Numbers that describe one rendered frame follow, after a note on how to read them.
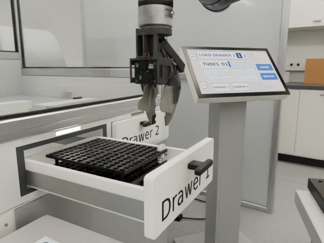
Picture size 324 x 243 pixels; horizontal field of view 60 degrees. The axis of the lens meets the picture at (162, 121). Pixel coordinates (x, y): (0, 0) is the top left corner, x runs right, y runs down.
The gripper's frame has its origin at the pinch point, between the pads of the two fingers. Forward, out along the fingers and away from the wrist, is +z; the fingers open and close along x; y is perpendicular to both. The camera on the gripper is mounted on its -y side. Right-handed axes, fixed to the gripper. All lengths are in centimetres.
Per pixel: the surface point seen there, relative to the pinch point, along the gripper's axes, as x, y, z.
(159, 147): 0.3, 1.1, 6.8
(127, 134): -21.3, -15.3, 9.5
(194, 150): 10.6, 5.0, 5.0
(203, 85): -15, -66, -4
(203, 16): -52, -161, -52
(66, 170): -10.5, 19.7, 8.4
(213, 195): -13, -83, 57
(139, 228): -23, -24, 49
